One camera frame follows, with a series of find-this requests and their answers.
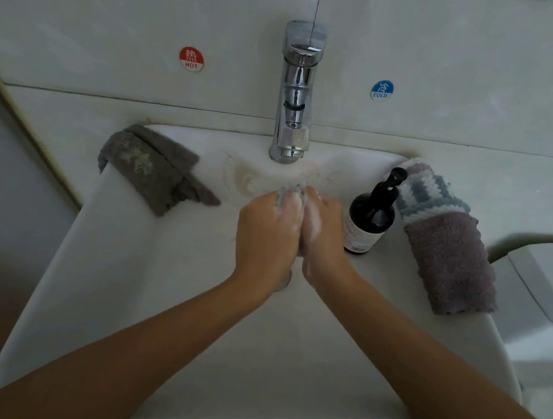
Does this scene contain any person's left hand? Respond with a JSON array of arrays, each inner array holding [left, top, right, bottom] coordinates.
[[227, 182, 310, 305]]

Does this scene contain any person's right hand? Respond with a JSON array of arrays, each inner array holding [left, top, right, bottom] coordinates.
[[292, 185, 371, 299]]

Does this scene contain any blue stained cloth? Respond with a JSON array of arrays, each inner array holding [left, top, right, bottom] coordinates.
[[272, 180, 322, 240]]

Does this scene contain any pink white striped cloth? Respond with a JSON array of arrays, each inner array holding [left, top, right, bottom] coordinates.
[[398, 156, 437, 179]]

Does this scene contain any white ceramic sink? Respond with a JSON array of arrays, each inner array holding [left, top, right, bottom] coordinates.
[[0, 107, 551, 419]]

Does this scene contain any brown cloth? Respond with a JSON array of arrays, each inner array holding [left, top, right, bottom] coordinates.
[[394, 206, 508, 323]]

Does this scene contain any person's right forearm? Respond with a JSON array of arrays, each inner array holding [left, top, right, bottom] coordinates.
[[305, 266, 553, 419]]

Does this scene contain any person's left forearm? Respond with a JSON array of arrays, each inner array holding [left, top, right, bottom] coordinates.
[[0, 250, 279, 419]]

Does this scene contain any black pump soap bottle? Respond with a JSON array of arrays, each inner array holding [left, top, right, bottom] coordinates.
[[340, 162, 410, 261]]

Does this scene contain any chrome faucet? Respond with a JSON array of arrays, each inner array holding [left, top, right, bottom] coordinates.
[[267, 19, 329, 167]]

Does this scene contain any blue round sticker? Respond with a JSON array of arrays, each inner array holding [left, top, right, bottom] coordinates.
[[369, 77, 396, 103]]

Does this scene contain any red round sticker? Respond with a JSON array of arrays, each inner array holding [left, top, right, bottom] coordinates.
[[176, 45, 207, 73]]

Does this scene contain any white toilet tank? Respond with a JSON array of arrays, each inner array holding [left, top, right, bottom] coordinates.
[[480, 232, 553, 393]]

